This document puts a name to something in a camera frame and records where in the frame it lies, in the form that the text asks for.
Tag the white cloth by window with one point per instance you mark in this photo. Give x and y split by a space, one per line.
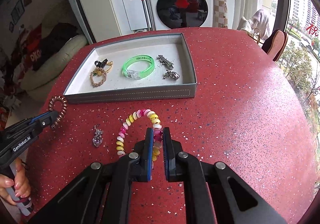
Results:
260 21

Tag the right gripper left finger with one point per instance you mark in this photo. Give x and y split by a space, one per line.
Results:
144 149

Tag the red handled mop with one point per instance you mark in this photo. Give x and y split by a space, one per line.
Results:
146 14

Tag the grey jewelry tray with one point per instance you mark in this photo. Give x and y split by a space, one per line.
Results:
92 85

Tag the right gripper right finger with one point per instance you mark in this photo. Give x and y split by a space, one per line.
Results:
171 148

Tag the brown chair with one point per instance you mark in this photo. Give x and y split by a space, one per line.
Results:
275 44

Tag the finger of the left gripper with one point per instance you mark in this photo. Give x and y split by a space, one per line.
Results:
43 120

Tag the pink heart crystal brooch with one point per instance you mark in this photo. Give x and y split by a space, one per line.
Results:
97 138

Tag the beige sofa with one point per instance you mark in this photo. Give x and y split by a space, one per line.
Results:
38 84

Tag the checkered hanging cloth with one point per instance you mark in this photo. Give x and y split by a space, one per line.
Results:
220 19

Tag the silver hair clip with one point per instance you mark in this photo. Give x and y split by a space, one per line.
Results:
165 62

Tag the green translucent bangle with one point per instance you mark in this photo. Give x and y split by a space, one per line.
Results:
138 67

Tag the gold green jewelry piece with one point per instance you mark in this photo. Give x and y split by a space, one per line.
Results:
105 65

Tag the black garment on sofa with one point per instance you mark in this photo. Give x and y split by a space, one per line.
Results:
48 46

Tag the person's left hand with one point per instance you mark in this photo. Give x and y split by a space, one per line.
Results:
20 183

